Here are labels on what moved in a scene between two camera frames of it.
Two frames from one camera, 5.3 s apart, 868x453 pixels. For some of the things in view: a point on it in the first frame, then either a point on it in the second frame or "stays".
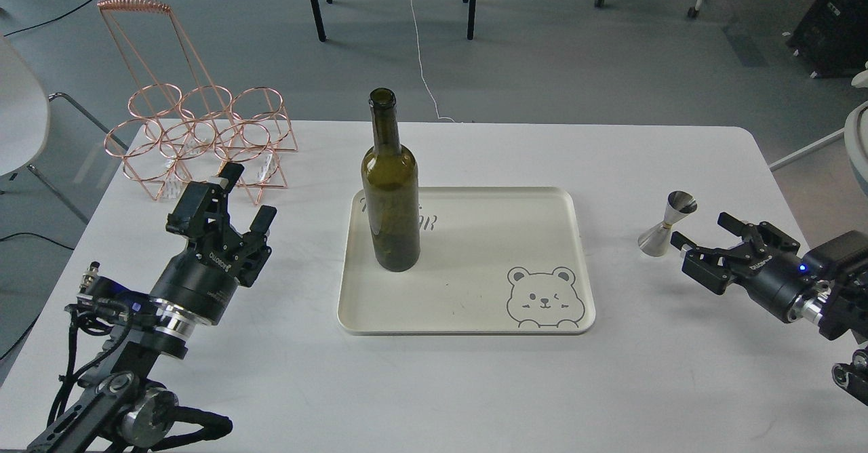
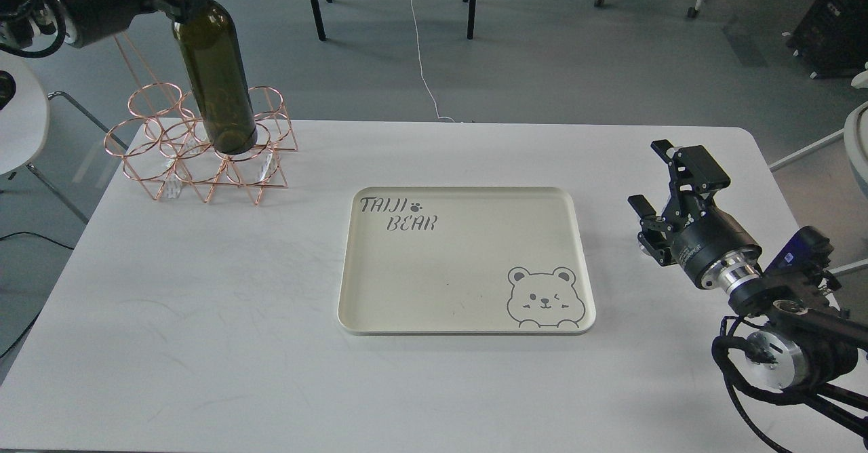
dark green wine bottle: [390, 183] to [210, 41]
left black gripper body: [204, 280] to [99, 2]
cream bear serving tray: [491, 260] stays
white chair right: [856, 134] stays
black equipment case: [831, 38] stays
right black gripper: [774, 280] to [694, 232]
